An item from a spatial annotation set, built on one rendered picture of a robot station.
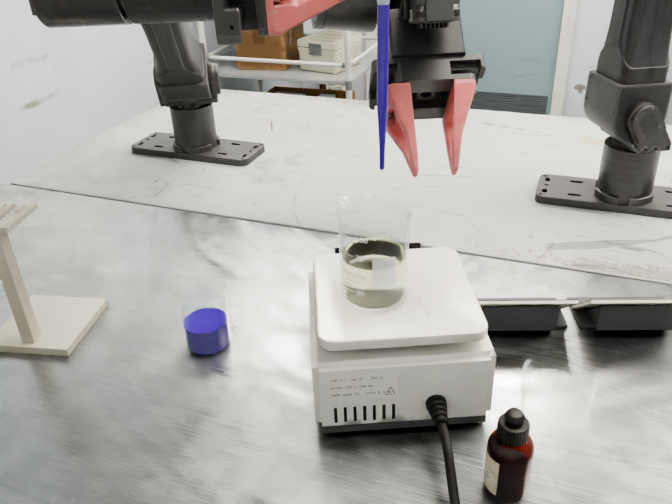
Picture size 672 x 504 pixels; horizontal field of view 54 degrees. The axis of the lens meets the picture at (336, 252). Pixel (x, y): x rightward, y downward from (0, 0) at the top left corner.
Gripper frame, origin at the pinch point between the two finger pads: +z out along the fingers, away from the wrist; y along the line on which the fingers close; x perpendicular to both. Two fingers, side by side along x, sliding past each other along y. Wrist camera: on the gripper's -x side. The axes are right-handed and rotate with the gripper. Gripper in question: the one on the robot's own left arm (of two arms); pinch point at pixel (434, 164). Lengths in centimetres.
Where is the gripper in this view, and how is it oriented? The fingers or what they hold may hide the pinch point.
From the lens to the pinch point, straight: 60.2
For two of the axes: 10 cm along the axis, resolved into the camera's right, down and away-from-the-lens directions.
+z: 0.6, 9.4, -3.2
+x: -0.1, 3.2, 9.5
